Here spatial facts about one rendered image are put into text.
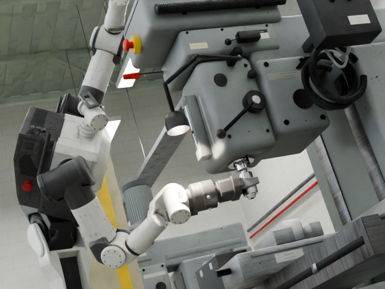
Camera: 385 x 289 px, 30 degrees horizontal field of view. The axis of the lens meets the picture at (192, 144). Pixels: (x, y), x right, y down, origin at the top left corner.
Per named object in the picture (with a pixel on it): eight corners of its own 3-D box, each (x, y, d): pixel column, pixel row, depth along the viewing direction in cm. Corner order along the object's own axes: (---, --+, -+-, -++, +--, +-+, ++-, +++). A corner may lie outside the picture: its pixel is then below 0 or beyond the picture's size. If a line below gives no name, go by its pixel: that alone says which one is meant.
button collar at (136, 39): (136, 47, 226) (132, 31, 228) (132, 57, 232) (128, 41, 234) (142, 47, 227) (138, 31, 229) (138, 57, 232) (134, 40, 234)
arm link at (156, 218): (169, 179, 219) (142, 207, 224) (176, 199, 212) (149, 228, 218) (185, 186, 223) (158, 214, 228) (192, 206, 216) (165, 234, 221)
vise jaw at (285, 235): (277, 245, 190) (272, 230, 191) (257, 260, 203) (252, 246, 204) (296, 240, 192) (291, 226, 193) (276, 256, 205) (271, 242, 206)
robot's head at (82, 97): (87, 127, 235) (85, 108, 230) (77, 114, 241) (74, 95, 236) (104, 121, 238) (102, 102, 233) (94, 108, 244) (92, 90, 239)
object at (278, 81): (281, 132, 218) (255, 58, 226) (252, 163, 239) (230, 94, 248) (334, 124, 225) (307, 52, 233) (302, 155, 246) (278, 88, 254)
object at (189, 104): (201, 156, 218) (183, 95, 225) (197, 161, 222) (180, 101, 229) (213, 154, 220) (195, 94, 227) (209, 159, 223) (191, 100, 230)
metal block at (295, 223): (289, 241, 196) (282, 221, 198) (281, 248, 201) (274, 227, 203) (305, 238, 198) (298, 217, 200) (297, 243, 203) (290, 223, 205)
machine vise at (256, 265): (243, 280, 183) (231, 239, 187) (226, 293, 196) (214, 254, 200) (360, 253, 195) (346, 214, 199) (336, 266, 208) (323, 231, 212)
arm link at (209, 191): (236, 167, 216) (197, 176, 215) (245, 196, 213) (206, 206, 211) (232, 180, 228) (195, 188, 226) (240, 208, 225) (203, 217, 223)
